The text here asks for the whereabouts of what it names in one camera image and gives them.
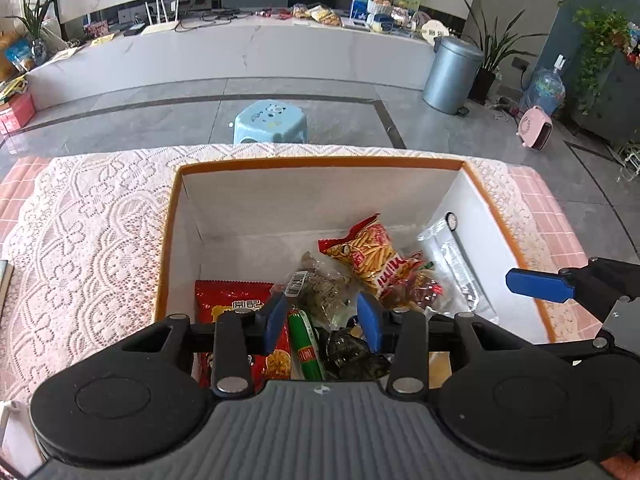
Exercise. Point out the white clear snack packet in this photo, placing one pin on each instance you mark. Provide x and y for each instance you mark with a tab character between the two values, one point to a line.
452	265

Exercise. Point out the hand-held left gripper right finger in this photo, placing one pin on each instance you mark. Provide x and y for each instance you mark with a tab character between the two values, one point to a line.
369	322

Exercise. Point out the pile of snack bags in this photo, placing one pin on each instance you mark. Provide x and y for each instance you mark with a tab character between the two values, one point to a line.
317	12

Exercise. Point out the light blue plastic stool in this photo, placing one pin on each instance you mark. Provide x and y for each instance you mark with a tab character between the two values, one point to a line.
270	120

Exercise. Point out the potted plant in black pot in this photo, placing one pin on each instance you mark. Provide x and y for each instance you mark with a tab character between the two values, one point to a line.
492	55

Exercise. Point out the clear green-print snack packet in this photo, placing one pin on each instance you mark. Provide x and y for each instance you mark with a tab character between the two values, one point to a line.
325	290

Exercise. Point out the orange cardboard box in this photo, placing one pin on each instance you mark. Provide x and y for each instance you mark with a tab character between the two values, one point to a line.
300	210

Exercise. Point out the dark green snack packet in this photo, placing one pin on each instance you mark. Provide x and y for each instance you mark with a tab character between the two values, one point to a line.
350	355

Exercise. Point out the yellow snack packet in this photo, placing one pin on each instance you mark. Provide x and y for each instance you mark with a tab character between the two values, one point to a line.
440	370

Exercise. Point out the pink box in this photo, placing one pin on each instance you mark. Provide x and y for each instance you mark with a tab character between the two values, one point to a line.
17	112

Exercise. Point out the red fries-print snack packet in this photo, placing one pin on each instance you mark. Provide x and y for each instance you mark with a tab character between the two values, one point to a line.
367	255

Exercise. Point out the grey cabinet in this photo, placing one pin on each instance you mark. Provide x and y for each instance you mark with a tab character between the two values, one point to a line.
615	100

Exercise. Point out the blue water bottle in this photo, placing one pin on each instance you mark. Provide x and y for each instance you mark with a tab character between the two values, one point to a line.
547	87

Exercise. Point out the green sausage stick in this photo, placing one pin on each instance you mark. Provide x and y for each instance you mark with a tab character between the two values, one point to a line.
306	347

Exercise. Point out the potted plant in glass vase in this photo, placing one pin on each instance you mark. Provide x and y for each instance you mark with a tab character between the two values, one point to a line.
35	20

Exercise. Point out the large red snack packet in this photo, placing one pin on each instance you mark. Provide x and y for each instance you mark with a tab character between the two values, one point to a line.
225	295

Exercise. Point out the grey metal trash can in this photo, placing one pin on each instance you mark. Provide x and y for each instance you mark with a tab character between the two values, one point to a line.
450	75

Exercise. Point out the white router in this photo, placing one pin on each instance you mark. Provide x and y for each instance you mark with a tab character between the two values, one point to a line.
160	17

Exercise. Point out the green vine plant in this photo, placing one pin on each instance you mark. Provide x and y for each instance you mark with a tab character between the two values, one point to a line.
597	45

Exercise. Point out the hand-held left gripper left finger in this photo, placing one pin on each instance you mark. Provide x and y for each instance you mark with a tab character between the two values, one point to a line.
275	322

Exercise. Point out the pink space heater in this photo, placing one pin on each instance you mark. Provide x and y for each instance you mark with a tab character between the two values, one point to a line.
535	127

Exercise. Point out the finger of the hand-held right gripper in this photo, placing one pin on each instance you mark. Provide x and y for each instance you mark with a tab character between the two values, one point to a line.
537	285

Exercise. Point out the white marble bench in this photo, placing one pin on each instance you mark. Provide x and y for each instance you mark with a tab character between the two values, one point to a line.
225	55

